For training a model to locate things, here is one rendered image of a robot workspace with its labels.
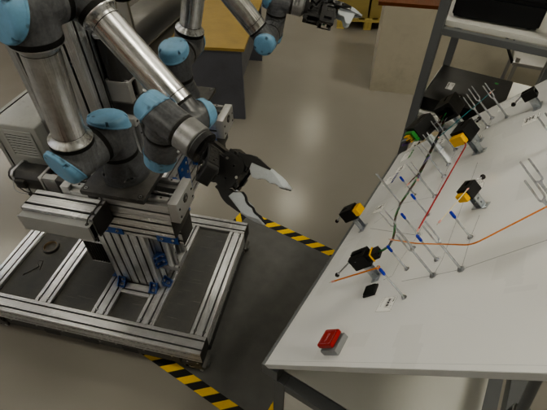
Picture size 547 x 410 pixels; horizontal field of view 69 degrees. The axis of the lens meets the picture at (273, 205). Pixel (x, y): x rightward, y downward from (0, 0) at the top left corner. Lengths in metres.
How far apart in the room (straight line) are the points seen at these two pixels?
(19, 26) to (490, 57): 3.80
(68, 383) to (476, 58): 3.93
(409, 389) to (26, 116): 1.60
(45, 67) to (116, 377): 1.65
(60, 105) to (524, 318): 1.07
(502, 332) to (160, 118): 0.74
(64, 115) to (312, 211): 2.01
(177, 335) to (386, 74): 3.12
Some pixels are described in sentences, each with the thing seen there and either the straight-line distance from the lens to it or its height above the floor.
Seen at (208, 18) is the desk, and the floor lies 0.66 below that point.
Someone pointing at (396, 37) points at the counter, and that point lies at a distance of 4.05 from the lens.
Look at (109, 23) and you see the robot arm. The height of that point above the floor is 1.69.
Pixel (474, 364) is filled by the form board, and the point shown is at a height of 1.38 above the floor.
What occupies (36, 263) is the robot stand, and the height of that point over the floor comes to 0.21.
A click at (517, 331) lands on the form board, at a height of 1.42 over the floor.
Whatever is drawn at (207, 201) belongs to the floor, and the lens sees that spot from 2.93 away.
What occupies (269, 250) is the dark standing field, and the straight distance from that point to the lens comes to 2.59.
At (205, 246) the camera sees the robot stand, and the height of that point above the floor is 0.21.
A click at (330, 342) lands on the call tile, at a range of 1.02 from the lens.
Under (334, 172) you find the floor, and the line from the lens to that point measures 3.16.
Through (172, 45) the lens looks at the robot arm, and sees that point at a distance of 1.67.
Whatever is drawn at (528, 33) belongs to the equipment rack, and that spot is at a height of 1.46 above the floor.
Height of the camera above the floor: 2.04
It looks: 45 degrees down
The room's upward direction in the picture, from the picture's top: straight up
